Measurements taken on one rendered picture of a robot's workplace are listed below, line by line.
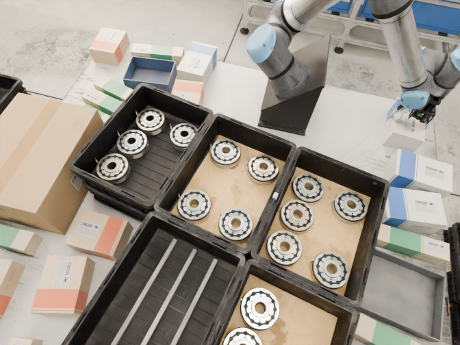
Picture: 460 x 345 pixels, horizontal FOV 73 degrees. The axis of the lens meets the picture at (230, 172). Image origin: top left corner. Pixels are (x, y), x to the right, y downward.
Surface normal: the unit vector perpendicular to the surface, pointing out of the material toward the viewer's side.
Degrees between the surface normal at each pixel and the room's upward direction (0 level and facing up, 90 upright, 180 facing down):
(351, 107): 0
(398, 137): 90
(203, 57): 0
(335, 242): 0
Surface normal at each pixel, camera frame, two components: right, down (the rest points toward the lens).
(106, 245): 0.04, -0.49
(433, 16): -0.26, 0.84
